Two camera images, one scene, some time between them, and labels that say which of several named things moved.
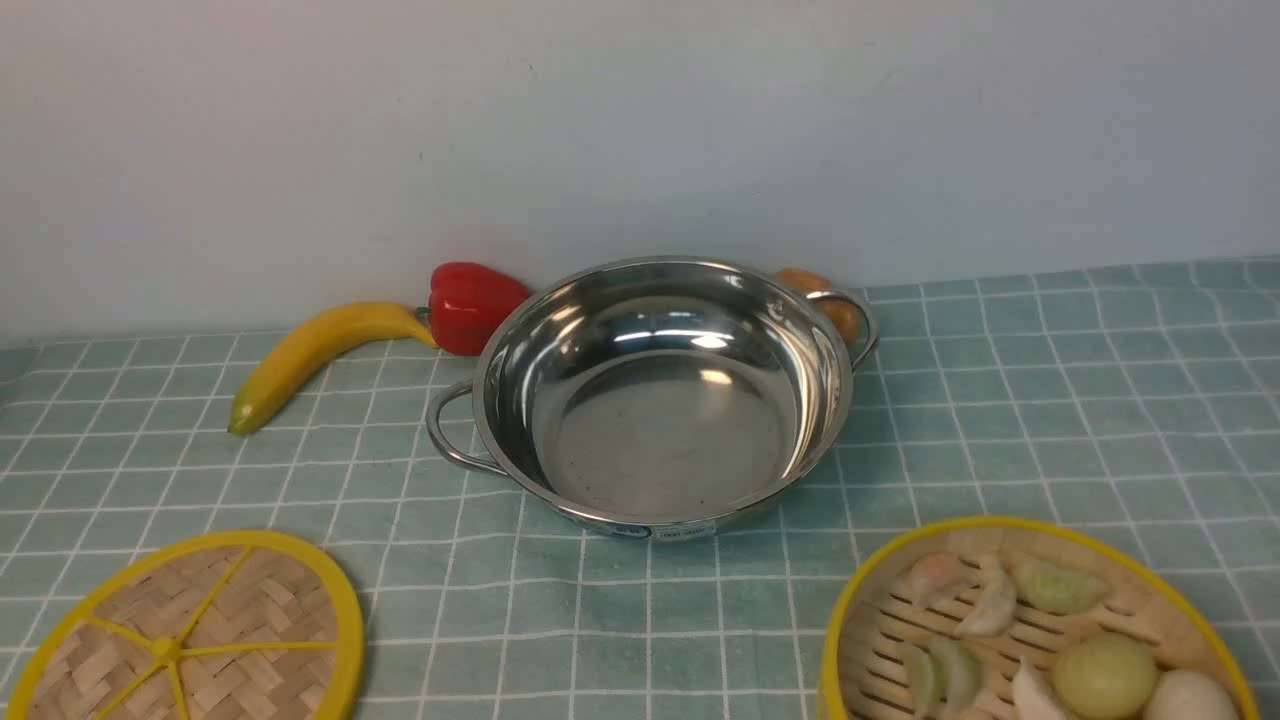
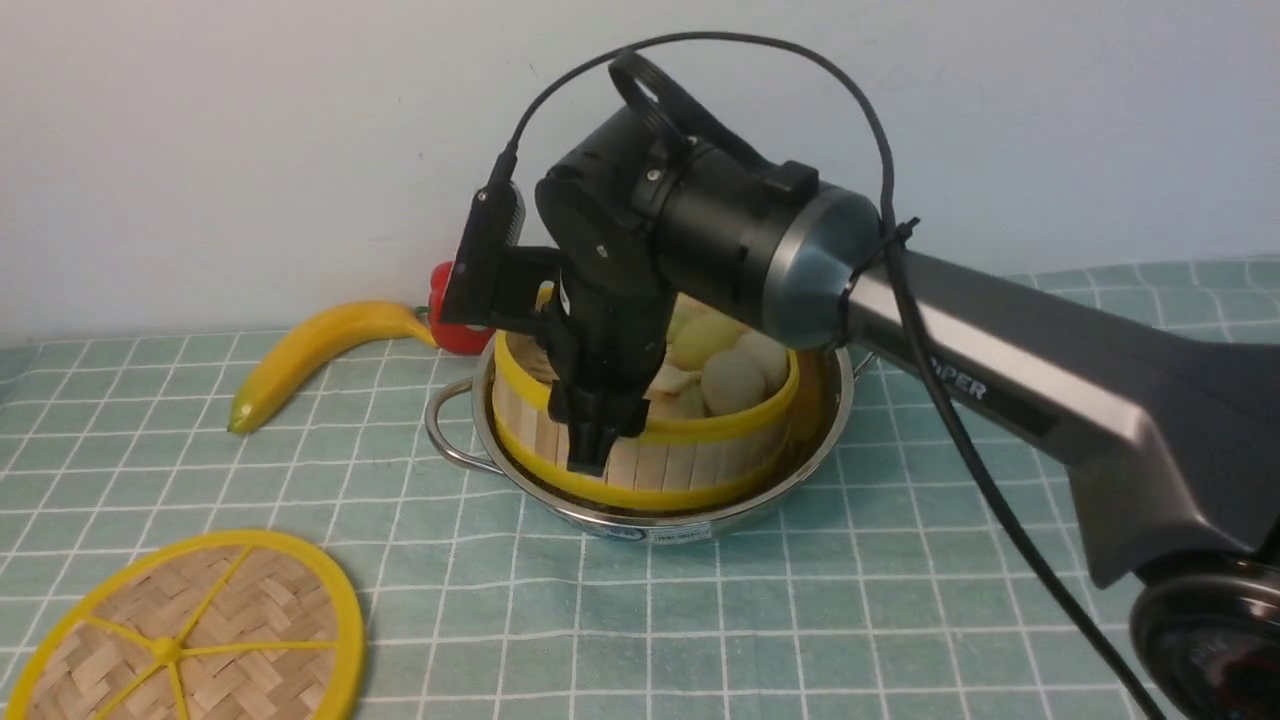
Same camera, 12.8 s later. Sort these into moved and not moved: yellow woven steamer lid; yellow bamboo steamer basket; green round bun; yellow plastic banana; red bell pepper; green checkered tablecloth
Moved: yellow bamboo steamer basket; green round bun
Not moved: yellow woven steamer lid; red bell pepper; yellow plastic banana; green checkered tablecloth
